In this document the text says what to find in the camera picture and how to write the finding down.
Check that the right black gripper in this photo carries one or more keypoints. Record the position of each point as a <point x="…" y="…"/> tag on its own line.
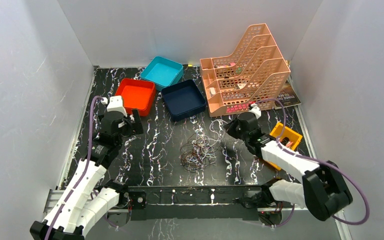
<point x="230" y="128"/>

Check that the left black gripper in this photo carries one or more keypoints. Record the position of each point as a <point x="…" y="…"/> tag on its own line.
<point x="136" y="120"/>

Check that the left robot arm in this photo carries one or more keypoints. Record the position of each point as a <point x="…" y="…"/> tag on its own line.
<point x="75" y="214"/>

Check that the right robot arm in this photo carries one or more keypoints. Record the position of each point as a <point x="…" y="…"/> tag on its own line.
<point x="319" y="188"/>

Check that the red square tray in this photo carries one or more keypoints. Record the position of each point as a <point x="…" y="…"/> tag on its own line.
<point x="137" y="94"/>

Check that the markers in yellow bin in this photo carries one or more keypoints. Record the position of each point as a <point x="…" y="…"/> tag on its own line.
<point x="287" y="142"/>

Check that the navy square tray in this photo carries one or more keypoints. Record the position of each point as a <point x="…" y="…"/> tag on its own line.
<point x="183" y="100"/>

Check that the peach plastic file organizer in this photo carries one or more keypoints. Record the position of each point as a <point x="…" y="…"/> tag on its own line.
<point x="254" y="73"/>

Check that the yellow bin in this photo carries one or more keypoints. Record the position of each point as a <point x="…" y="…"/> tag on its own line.
<point x="278" y="148"/>

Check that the dark book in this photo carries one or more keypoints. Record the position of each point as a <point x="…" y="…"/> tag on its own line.
<point x="287" y="96"/>

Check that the teal square tray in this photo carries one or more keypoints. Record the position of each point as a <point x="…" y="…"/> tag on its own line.
<point x="163" y="72"/>

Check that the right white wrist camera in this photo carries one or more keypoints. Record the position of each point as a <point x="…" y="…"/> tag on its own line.
<point x="254" y="108"/>

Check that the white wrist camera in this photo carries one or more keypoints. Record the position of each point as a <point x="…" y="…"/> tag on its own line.
<point x="254" y="108"/>
<point x="116" y="104"/>

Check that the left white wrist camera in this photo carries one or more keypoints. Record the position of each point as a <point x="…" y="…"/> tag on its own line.
<point x="116" y="104"/>

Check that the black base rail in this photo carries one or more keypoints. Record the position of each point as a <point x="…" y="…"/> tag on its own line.
<point x="199" y="202"/>

